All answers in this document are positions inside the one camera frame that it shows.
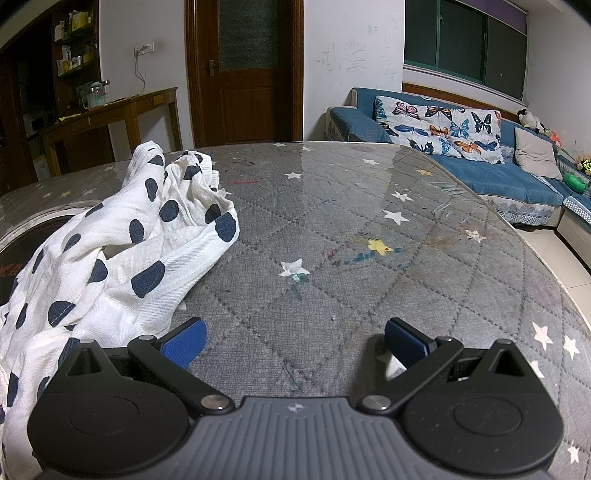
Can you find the green toy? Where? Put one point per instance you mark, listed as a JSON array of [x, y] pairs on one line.
[[575, 182]]

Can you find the white polka dot pants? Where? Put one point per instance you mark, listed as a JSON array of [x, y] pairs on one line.
[[115, 249]]

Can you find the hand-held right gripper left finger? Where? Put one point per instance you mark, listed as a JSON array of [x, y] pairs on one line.
[[189, 344]]

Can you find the green framed window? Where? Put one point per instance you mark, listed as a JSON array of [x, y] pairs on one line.
[[461, 41]]

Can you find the white wall socket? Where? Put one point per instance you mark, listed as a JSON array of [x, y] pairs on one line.
[[144, 48]]

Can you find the black and white plush toy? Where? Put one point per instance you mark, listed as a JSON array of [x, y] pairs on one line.
[[530, 121]]

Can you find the grey star quilted table cover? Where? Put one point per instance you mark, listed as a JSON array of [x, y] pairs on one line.
[[346, 184]]

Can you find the butterfly print blanket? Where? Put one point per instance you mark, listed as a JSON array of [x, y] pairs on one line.
[[438, 124]]

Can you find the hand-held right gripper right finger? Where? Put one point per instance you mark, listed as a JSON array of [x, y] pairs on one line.
[[406, 344]]

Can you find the grey cushion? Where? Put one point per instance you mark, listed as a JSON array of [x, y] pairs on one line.
[[535, 154]]

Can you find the brown wooden door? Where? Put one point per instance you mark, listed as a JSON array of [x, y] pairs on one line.
[[240, 101]]

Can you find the blue sofa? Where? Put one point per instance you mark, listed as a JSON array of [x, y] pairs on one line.
[[503, 180]]

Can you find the dark wooden shelf cabinet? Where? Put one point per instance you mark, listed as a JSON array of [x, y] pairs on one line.
[[9, 115]]

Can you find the wooden side table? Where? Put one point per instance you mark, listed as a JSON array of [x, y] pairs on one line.
[[134, 99]]

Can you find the glass jar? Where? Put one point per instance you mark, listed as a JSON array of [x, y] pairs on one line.
[[105, 92]]

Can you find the glass pitcher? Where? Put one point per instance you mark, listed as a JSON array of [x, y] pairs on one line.
[[91, 98]]

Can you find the yellow and black toy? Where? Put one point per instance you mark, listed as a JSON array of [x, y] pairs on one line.
[[585, 165]]

